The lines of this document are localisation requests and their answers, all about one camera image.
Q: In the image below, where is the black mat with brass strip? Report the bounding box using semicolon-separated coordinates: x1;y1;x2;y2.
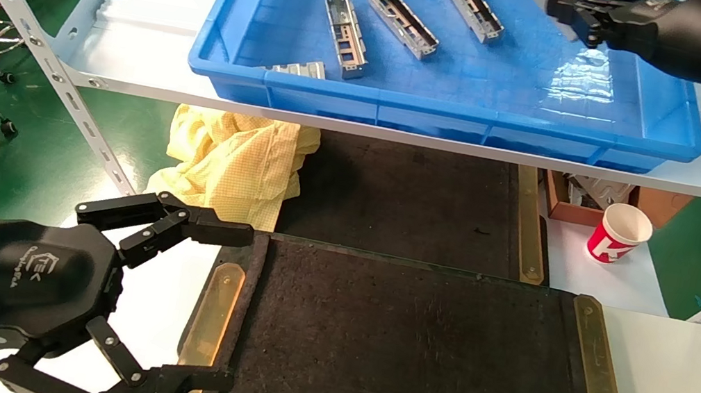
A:
273;124;565;287

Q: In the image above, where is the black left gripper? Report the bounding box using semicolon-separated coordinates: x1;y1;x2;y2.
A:
0;166;263;393

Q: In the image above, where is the yellow cloth garment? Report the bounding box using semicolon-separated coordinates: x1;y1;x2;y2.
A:
141;99;324;238

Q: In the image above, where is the red white paper cup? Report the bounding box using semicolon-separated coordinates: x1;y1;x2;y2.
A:
584;199;657;271

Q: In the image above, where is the black container with brass rails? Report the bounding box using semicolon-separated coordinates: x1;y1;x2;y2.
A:
159;219;670;393

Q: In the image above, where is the silver ribbed metal part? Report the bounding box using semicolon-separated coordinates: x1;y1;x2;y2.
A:
261;52;329;81

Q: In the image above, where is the blue plastic bin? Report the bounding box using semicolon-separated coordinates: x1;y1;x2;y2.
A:
181;0;701;183

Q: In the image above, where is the white metal shelf rack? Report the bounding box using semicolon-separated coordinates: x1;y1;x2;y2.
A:
0;0;701;326

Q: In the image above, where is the grey metal bracket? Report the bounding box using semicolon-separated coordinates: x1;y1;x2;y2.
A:
564;174;638;215

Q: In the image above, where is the brown cardboard box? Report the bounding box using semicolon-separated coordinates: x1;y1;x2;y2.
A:
537;169;696;242

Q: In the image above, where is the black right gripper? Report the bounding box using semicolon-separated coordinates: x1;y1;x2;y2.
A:
537;0;701;87

